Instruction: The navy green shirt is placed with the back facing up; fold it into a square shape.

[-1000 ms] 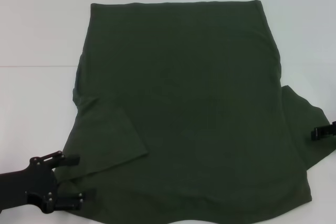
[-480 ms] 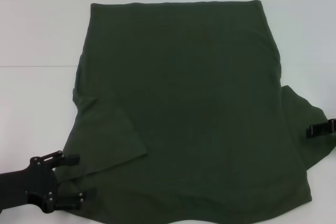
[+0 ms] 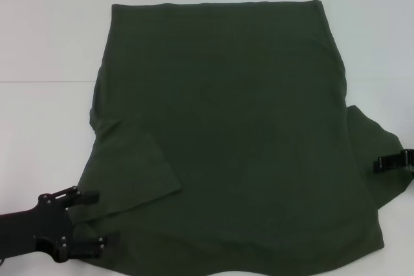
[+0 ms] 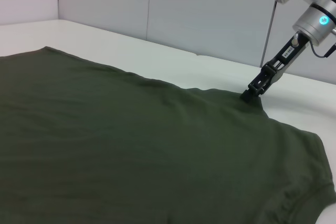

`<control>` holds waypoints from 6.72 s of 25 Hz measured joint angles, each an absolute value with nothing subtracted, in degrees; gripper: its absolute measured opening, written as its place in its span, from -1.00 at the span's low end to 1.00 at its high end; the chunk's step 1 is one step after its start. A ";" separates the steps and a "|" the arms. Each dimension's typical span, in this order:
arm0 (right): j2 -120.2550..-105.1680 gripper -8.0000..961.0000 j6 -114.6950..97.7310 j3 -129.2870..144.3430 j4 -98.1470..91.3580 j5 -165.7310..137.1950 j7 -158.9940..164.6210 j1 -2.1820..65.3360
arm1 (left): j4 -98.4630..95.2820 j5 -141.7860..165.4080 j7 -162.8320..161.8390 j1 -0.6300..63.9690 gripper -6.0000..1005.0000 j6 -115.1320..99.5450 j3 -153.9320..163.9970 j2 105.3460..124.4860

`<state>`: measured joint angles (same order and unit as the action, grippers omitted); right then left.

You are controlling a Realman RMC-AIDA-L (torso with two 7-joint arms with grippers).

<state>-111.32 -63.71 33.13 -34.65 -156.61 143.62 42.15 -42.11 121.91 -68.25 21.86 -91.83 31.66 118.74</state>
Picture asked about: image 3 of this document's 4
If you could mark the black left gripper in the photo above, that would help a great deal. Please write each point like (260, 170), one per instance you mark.
(35, 230)

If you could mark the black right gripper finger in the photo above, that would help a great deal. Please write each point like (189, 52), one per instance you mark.
(388, 163)

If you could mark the dark green t-shirt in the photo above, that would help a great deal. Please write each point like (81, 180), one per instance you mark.
(226, 95)

